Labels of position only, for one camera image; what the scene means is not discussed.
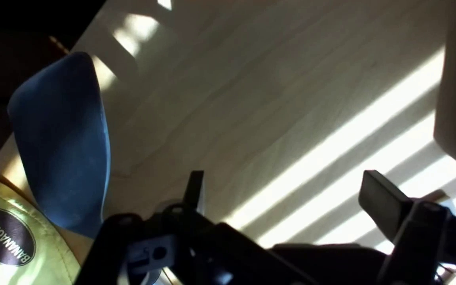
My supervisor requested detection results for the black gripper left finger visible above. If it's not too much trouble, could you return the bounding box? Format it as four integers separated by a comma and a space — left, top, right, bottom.
180, 170, 205, 213

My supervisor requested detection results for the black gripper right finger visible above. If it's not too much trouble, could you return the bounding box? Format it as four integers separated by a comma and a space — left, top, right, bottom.
357, 170, 414, 246

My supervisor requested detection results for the blue curved object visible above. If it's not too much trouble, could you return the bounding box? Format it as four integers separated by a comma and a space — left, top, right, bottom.
6, 51, 112, 240

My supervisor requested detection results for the yellow Bananagrams pouch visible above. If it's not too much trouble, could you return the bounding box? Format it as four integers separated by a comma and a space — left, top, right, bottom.
0, 176, 82, 285

